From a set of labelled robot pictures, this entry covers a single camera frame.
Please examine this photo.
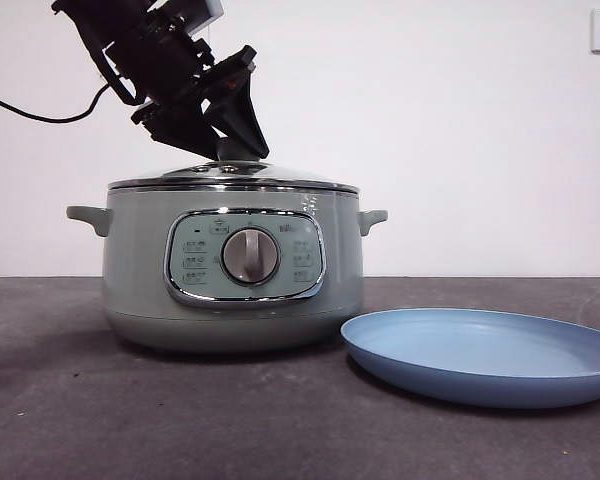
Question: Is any glass lid with green knob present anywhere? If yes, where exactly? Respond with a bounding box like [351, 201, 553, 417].
[107, 137, 360, 195]

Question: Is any pale green electric steamer pot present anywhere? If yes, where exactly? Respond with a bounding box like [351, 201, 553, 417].
[65, 191, 389, 356]

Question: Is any blue round plate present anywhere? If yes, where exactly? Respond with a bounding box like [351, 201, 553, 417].
[339, 307, 600, 411]

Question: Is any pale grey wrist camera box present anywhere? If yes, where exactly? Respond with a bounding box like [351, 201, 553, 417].
[186, 0, 225, 37]

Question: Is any black cable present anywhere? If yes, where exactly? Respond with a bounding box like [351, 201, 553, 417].
[0, 84, 112, 124]

